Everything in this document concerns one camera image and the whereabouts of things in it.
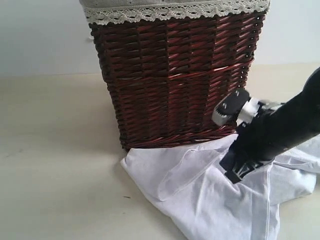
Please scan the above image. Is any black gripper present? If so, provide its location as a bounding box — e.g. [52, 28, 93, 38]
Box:
[219, 110, 278, 184]

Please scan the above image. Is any dark red wicker basket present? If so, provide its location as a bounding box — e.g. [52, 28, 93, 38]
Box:
[90, 11, 266, 150]

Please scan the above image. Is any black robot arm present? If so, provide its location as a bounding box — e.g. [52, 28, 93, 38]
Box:
[212, 69, 320, 184]

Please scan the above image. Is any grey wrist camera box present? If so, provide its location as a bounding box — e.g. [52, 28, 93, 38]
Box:
[211, 88, 260, 126]

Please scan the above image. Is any white t-shirt red patch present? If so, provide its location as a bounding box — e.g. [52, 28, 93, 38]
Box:
[120, 134, 320, 240]

